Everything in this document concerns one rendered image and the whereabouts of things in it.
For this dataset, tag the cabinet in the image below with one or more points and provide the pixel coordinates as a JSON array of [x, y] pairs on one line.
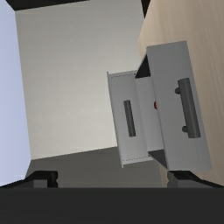
[[121, 122]]

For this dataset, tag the grey open drawer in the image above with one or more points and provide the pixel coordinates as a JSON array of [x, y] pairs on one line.
[[172, 116]]

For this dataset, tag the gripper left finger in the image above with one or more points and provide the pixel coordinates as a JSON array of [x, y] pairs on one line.
[[43, 178]]

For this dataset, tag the small red object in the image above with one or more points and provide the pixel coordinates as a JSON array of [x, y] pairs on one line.
[[155, 105]]

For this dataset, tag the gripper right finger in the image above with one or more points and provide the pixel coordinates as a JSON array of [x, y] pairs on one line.
[[182, 180]]

